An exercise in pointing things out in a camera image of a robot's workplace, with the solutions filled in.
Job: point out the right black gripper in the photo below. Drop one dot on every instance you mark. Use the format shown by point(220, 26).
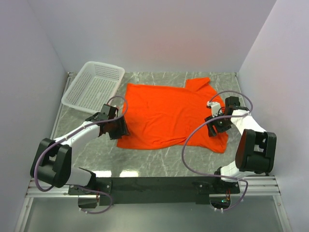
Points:
point(211, 131)

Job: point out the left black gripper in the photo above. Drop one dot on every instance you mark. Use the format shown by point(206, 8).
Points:
point(122, 129)

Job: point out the orange t shirt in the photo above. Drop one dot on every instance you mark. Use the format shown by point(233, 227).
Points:
point(160, 116)

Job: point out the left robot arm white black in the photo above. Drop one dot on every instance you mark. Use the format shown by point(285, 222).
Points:
point(52, 165)

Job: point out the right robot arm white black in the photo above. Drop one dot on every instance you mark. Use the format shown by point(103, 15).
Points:
point(256, 149)

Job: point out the white perforated plastic basket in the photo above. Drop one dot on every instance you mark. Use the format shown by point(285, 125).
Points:
point(93, 86)

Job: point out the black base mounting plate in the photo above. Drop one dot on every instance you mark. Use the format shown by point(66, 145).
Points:
point(132, 190)

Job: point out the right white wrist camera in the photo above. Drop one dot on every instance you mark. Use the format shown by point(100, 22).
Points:
point(215, 107)

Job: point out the aluminium extrusion rail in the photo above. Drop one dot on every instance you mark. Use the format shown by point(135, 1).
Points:
point(56, 211)

